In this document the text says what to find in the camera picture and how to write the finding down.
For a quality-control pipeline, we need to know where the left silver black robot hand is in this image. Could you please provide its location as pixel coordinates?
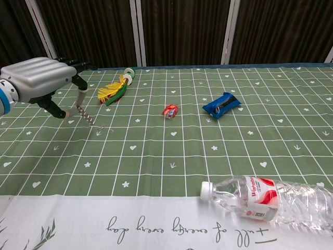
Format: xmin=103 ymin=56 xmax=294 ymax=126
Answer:
xmin=0 ymin=57 xmax=98 ymax=120

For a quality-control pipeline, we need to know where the black pleated partition panel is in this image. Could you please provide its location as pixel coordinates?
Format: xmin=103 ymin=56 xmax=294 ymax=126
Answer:
xmin=229 ymin=0 xmax=333 ymax=65
xmin=0 ymin=0 xmax=50 ymax=69
xmin=141 ymin=0 xmax=233 ymax=67
xmin=35 ymin=0 xmax=139 ymax=69

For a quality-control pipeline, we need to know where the small metal screw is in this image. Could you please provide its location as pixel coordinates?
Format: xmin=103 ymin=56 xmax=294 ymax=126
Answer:
xmin=76 ymin=105 xmax=95 ymax=126

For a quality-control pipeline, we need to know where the yellow green feather shuttlecock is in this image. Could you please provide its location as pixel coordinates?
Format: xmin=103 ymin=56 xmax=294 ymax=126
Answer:
xmin=97 ymin=67 xmax=136 ymax=106

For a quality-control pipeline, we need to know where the blue snack packet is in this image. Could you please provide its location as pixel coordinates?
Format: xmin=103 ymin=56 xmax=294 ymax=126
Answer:
xmin=202 ymin=92 xmax=241 ymax=121

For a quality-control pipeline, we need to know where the green grid tablecloth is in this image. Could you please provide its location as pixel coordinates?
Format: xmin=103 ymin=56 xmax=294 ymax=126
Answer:
xmin=0 ymin=62 xmax=333 ymax=250

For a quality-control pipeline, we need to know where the clear plastic water bottle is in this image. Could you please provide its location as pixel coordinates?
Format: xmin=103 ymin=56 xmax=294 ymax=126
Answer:
xmin=200 ymin=175 xmax=333 ymax=231

